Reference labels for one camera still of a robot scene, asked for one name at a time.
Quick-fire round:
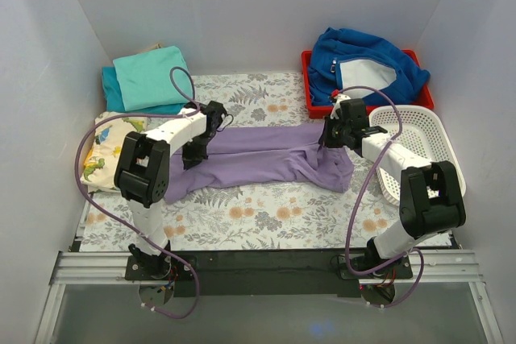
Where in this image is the dinosaur print folded shirt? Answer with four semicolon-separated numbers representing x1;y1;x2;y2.
80;111;148;193

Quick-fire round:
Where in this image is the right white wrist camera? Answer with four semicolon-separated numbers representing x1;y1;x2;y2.
331;90;351;107

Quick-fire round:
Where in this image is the blue fleece jacket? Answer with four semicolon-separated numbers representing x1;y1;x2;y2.
306;27;431;106

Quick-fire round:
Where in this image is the floral table cloth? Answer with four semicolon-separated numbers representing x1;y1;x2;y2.
82;73;452;251

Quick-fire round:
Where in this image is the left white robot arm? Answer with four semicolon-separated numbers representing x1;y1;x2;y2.
114;102;228;280

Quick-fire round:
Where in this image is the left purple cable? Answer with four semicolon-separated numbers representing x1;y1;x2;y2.
75;66;201;319

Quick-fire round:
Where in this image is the purple t shirt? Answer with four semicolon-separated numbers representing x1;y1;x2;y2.
164;123;354;204

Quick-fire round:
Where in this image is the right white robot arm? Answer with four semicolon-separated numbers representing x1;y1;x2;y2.
319;94;466;278

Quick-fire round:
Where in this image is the white plastic basket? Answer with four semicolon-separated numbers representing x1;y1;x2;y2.
369;105;467;205

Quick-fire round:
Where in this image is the aluminium frame rail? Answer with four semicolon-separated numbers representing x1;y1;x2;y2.
35;249;504;343

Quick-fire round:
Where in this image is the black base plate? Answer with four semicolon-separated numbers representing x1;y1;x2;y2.
124;247;414;300

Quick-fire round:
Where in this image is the dark teal folded shirt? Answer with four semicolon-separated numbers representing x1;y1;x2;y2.
102;67;184;114

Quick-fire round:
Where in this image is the light teal folded shirt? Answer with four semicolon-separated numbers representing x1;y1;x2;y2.
113;46;193;110

